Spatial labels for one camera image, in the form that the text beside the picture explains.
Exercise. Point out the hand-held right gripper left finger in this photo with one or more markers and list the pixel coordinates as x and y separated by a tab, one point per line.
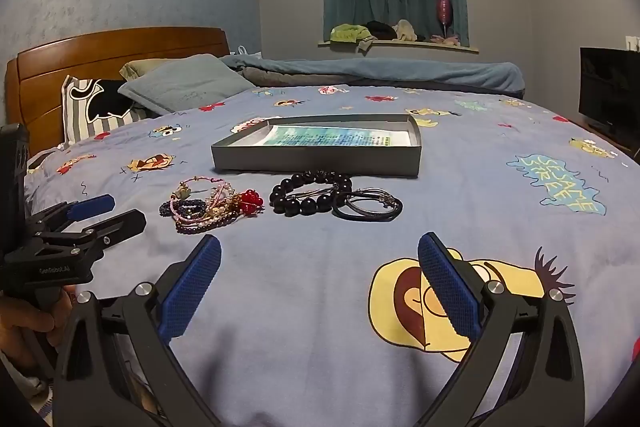
192	287

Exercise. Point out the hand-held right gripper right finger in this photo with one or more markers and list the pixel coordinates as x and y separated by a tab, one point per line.
445	287

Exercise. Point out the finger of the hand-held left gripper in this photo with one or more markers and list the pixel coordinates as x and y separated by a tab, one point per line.
92	206
117	224

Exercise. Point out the grey shallow cardboard box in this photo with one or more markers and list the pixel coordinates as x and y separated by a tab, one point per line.
310	164

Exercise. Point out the person's left hand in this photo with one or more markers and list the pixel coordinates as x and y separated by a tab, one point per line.
25	322

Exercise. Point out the striped black white pillow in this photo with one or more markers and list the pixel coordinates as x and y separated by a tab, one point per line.
77	117

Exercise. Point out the olive pillow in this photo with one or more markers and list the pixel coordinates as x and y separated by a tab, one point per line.
137	67

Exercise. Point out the wooden headboard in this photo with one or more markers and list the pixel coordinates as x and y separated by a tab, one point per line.
100	57

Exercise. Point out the grey blue pillow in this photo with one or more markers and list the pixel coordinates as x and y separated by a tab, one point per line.
190	82

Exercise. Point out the blue green printed paper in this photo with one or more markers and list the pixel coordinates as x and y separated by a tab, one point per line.
325	137

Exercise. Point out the blue grey blanket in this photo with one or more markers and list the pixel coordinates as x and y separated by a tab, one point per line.
375	72

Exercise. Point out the window sill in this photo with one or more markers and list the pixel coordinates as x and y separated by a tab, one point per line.
425	46

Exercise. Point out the pink plush toy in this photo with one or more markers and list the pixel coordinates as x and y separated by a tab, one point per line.
445	40

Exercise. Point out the grey cloth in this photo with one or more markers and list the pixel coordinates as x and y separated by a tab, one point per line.
366	44

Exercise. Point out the black television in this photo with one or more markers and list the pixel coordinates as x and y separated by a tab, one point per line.
607	87

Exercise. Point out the beige cloth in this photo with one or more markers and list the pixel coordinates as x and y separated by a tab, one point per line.
406	31

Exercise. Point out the black clothing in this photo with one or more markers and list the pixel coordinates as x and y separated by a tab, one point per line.
382	29

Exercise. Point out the green cloth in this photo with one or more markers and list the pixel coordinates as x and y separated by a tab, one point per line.
350	33

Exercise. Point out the pink balloon on stick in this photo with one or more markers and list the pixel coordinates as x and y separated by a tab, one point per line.
444	7

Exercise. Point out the white wall outlet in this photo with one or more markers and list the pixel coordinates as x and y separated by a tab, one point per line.
631	43

